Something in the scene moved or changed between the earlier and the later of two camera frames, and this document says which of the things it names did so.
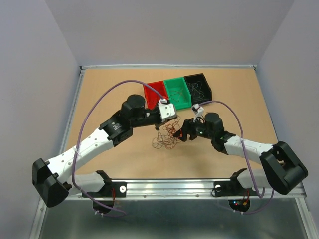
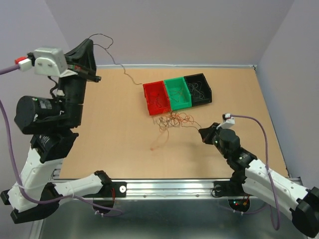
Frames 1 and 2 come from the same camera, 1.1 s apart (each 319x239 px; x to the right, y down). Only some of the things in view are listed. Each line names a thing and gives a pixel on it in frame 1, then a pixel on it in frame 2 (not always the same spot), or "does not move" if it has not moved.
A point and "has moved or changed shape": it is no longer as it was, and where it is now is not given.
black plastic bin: [200, 88] does not move
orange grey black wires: [168, 138] has moved or changed shape
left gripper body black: [150, 118] -> [82, 68]
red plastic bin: [151, 98] does not move
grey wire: [196, 87] does not move
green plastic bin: [179, 93] does not move
